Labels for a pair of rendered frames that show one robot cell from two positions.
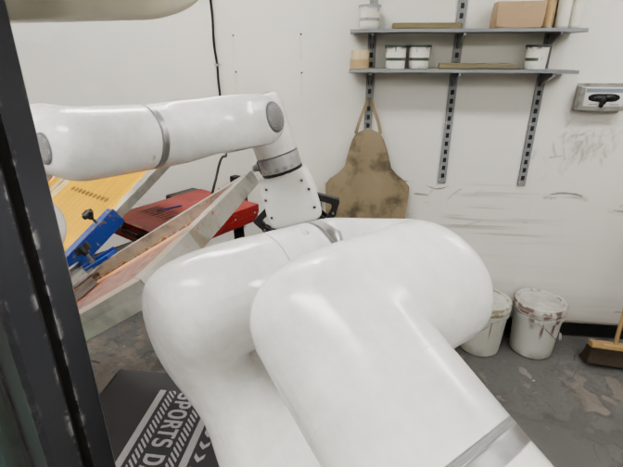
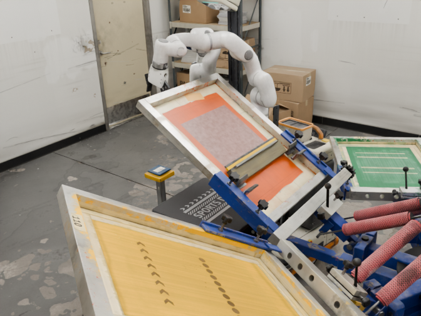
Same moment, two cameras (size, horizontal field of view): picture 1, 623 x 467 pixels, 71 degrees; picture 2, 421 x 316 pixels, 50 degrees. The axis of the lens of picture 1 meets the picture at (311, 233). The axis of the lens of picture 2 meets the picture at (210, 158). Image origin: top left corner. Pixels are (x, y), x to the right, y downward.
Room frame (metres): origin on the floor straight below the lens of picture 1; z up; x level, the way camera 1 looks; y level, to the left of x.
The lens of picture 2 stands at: (2.57, 1.41, 2.14)
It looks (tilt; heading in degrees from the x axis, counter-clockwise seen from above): 24 degrees down; 211
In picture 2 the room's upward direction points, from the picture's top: 2 degrees counter-clockwise
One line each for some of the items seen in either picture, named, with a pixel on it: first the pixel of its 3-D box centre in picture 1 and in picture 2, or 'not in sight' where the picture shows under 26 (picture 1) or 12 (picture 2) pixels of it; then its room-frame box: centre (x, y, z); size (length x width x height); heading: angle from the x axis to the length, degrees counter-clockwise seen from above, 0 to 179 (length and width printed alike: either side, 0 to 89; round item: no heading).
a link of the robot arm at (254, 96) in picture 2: not in sight; (260, 101); (0.33, 0.40, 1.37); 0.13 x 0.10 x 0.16; 56
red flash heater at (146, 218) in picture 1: (189, 217); not in sight; (2.09, 0.62, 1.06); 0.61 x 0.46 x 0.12; 143
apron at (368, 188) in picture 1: (366, 183); not in sight; (2.69, -0.35, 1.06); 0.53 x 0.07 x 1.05; 83
